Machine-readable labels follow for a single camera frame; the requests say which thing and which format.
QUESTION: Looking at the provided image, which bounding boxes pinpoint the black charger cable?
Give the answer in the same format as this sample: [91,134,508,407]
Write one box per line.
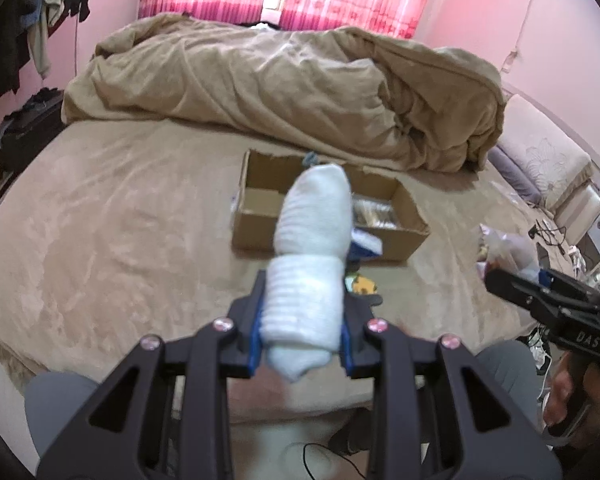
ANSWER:
[527,220,578,258]

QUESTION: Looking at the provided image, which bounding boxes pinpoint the cardboard box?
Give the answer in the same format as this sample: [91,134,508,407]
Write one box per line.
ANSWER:
[231,148,430,262]

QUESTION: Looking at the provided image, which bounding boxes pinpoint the crumpled plastic bag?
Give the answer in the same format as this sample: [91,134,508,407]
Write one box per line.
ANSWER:
[475,224,542,283]

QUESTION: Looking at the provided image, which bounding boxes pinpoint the pillows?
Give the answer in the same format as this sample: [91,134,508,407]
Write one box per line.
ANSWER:
[500,94,595,211]

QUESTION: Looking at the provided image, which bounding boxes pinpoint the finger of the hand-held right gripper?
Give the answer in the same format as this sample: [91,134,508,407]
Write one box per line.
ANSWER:
[484,269,563,322]
[536,268,600,307]

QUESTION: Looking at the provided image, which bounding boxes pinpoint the clear plastic packet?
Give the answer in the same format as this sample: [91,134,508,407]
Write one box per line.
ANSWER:
[352,196,401,231]

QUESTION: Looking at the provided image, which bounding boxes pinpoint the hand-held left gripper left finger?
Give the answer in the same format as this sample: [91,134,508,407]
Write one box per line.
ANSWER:
[36,269,270,480]

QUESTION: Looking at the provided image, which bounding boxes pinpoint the hanging clothes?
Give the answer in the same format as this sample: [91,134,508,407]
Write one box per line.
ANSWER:
[0,0,101,106]

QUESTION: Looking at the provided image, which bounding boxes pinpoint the person's right hand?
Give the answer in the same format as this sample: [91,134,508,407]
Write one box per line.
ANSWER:
[544,357,600,435]

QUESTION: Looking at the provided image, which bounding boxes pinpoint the white sock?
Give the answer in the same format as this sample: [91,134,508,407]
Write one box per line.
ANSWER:
[265,164,354,385]

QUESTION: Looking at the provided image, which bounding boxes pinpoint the white nightstand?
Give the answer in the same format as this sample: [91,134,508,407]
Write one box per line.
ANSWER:
[554,180,600,261]

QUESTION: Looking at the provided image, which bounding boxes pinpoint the black suitcase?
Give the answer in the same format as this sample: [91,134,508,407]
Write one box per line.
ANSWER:
[0,87,65,178]

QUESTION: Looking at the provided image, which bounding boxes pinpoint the purple pillow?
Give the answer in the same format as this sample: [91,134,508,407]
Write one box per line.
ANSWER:
[489,140,543,206]

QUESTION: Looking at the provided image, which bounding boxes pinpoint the beige blanket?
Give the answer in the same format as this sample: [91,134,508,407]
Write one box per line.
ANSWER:
[61,12,505,173]

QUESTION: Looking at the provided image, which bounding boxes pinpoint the person's leg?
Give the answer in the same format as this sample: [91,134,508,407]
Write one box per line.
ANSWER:
[24,373,103,458]
[472,342,542,428]

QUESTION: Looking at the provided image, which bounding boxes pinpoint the person's right leg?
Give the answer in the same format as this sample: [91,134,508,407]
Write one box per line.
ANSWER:
[472,342,542,428]

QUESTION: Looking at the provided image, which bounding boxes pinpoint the bed with beige sheet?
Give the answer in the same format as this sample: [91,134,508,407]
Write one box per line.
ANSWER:
[0,119,556,423]

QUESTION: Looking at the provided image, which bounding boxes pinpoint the yellow and black small item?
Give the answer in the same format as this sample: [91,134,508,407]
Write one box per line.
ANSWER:
[345,274,379,295]

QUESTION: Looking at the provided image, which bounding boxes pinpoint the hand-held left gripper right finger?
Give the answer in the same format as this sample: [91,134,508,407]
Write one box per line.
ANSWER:
[339,294,565,480]

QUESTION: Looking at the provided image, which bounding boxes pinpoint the white wall cable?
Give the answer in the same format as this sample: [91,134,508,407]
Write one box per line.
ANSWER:
[500,0,541,77]

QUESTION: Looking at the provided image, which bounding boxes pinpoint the person's left leg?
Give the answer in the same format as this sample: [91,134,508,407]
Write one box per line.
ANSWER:
[24,373,103,458]

